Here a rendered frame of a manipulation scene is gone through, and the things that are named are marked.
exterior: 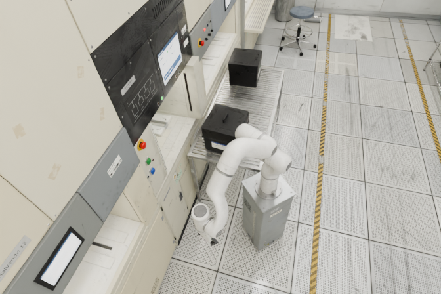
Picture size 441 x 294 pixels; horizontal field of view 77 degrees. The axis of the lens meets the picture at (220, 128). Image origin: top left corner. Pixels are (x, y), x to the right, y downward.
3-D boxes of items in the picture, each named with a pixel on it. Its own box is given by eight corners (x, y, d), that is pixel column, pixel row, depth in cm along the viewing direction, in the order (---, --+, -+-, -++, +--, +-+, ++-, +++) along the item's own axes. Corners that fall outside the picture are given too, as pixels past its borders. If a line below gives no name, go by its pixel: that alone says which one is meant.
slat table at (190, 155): (257, 216, 261) (261, 170, 205) (197, 201, 275) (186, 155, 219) (277, 121, 344) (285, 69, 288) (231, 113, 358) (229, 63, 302)
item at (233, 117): (237, 146, 202) (237, 134, 193) (201, 136, 211) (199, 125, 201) (249, 119, 220) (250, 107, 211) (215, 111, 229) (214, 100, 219)
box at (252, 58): (256, 88, 271) (257, 66, 252) (228, 84, 277) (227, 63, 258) (261, 71, 289) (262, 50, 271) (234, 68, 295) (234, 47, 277)
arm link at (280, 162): (268, 162, 187) (270, 139, 170) (291, 176, 178) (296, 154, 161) (257, 173, 182) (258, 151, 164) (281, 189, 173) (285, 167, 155)
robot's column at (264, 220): (284, 236, 246) (296, 193, 191) (258, 252, 238) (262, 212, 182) (266, 211, 263) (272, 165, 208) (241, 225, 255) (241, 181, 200)
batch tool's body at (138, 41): (184, 247, 244) (102, 56, 102) (92, 221, 266) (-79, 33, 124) (213, 168, 301) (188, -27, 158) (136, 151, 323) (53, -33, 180)
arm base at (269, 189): (287, 191, 192) (291, 176, 178) (264, 204, 186) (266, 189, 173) (271, 172, 204) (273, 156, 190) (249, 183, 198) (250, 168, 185)
